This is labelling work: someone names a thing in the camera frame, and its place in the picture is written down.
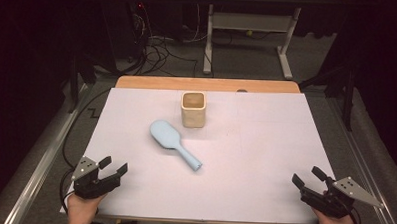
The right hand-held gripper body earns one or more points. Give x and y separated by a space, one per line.
340 200

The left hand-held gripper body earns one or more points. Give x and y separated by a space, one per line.
94 185

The light blue hairbrush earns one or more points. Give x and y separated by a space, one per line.
165 134

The beige square cup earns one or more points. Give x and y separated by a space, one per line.
193 117

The person's left hand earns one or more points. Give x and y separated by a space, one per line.
81 211

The black metal stand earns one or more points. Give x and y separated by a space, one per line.
74 84
347 97

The small yellow ball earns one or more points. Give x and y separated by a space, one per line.
249 32

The aluminium floor rail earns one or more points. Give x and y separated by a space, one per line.
42 166
368 171

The white metal desk frame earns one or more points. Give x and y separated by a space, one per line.
253 22

